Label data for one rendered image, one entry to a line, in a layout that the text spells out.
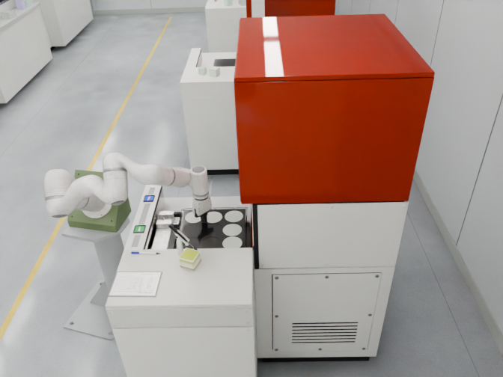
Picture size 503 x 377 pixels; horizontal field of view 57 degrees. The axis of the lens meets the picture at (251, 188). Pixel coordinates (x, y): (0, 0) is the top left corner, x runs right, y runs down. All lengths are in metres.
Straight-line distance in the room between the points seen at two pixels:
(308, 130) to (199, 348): 1.10
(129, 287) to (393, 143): 1.27
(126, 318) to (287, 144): 1.01
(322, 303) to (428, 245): 1.53
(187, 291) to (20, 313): 1.79
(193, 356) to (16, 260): 2.13
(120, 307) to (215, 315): 0.40
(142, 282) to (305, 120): 1.00
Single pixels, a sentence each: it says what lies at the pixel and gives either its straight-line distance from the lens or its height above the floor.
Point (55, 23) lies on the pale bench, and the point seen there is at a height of 0.45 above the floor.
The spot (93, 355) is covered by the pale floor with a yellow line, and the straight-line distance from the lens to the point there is 3.19.
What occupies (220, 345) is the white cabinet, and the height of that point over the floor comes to 0.68.
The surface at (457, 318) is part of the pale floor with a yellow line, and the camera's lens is 3.39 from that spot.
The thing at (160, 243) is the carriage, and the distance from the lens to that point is 2.43.
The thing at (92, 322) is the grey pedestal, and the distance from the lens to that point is 3.33.
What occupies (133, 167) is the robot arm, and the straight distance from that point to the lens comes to 2.01.
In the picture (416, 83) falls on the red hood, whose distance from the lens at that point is 1.86.
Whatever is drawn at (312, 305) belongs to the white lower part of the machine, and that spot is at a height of 0.54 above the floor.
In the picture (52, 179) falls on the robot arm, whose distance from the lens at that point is 2.33.
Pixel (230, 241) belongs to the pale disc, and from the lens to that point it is 2.35.
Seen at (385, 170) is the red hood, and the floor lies 1.39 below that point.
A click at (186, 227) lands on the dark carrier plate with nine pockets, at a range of 2.47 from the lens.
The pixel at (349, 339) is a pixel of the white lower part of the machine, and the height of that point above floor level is 0.24.
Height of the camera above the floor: 2.47
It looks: 35 degrees down
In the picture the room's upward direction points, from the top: 2 degrees counter-clockwise
